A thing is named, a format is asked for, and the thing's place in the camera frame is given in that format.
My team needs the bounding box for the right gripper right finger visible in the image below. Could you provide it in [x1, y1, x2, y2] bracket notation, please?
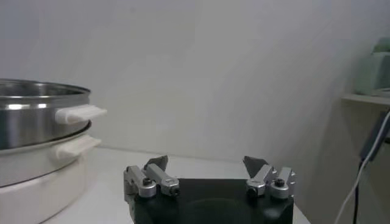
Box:
[243, 155, 297, 200]

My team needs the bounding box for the white hanging cable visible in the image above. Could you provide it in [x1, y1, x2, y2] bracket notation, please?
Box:
[333, 111, 390, 224]

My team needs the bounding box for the white shelf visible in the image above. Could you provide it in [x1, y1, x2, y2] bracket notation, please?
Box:
[339, 93, 390, 107]

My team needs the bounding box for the pale green box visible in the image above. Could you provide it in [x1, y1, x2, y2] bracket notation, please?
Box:
[354, 51, 390, 96]

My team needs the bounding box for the cream electric cooker base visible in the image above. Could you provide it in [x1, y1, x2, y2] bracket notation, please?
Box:
[0, 134, 103, 224]

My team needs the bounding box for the black hanging cable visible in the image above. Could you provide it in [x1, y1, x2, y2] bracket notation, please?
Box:
[352, 159, 365, 224]

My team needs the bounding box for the stainless steel steamer basket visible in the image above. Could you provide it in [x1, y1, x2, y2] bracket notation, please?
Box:
[0, 78, 108, 150]

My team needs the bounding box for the dark green box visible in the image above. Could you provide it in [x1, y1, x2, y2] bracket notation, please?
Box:
[372, 37, 390, 55]

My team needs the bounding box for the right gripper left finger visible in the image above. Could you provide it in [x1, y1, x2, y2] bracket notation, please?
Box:
[123, 155, 180, 198]

